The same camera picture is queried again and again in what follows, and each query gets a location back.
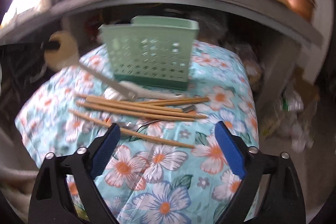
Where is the floral teal tablecloth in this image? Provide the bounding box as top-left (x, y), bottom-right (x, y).
top-left (15, 40), bottom-right (261, 224)

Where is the green plastic utensil basket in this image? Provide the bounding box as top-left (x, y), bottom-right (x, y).
top-left (99, 16), bottom-right (199, 90)

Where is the concrete kitchen counter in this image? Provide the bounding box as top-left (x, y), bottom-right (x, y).
top-left (1, 0), bottom-right (323, 47)

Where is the copper coloured pot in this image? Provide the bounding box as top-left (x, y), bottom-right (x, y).
top-left (282, 0), bottom-right (317, 23)

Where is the white rice paddle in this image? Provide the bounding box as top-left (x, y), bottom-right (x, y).
top-left (103, 81), bottom-right (186, 101)

